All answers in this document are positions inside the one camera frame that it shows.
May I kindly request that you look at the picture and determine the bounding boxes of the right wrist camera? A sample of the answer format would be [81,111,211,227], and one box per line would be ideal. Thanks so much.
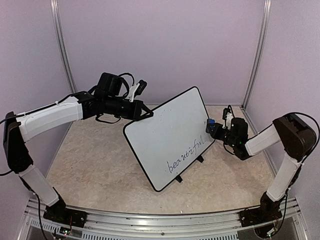
[222,105,235,130]

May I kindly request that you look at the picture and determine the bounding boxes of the aluminium front rail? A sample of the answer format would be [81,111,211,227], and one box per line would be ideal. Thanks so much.
[16,198,309,240]

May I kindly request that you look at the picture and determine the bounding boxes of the blue whiteboard eraser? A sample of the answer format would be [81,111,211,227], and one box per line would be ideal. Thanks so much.
[205,118,215,134]

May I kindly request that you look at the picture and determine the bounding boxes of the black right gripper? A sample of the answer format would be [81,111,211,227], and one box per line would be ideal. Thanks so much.
[208,123,238,148]

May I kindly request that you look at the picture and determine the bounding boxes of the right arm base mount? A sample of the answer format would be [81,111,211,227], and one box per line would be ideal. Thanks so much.
[238,192,285,227]

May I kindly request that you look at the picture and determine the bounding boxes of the aluminium frame post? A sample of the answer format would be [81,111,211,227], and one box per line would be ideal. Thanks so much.
[49,0,78,93]
[241,0,272,111]

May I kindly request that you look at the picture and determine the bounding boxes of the right aluminium frame post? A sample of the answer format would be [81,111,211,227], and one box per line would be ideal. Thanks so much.
[241,0,272,111]

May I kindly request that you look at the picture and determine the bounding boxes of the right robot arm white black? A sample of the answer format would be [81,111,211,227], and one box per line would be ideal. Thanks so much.
[205,112,320,222]

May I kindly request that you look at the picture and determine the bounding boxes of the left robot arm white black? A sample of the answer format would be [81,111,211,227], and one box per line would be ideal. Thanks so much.
[1,72,154,223]

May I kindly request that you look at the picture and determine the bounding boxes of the white whiteboard black frame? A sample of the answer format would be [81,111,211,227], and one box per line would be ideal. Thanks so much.
[123,86,214,192]

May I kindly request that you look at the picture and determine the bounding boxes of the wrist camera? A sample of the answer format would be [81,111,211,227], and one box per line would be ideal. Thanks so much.
[126,79,147,103]
[222,105,235,130]

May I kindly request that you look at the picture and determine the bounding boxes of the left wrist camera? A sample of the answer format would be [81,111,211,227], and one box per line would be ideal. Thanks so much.
[126,79,147,103]

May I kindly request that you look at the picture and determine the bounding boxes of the left aluminium frame post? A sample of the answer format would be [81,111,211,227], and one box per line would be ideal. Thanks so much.
[49,0,78,93]

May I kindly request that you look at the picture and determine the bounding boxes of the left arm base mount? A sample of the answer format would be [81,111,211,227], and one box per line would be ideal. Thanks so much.
[43,198,88,228]

